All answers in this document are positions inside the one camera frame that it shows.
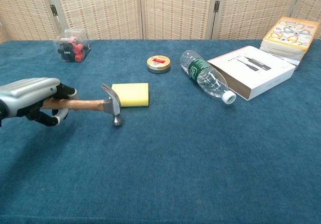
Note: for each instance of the woven folding screen panel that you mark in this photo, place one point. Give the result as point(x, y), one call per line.
point(312, 3)
point(22, 10)
point(100, 10)
point(178, 10)
point(255, 8)

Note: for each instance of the cartoon print tissue pack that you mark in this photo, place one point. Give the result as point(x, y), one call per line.
point(288, 35)

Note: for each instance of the clear water bottle green label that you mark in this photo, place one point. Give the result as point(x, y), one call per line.
point(203, 73)

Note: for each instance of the yellow sponge block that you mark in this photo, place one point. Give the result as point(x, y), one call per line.
point(134, 93)

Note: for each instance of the metal screen hinge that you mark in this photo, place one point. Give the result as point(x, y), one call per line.
point(217, 6)
point(54, 10)

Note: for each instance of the round gold tin red label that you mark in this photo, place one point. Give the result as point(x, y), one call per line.
point(158, 63)

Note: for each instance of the blue tablecloth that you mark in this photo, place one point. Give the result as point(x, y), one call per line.
point(175, 163)

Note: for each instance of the clear box of caps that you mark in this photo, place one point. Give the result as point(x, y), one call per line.
point(72, 48)

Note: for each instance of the flat white cardboard box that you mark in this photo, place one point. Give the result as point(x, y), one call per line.
point(253, 70)

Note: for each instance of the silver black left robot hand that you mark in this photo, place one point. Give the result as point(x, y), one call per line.
point(27, 91)

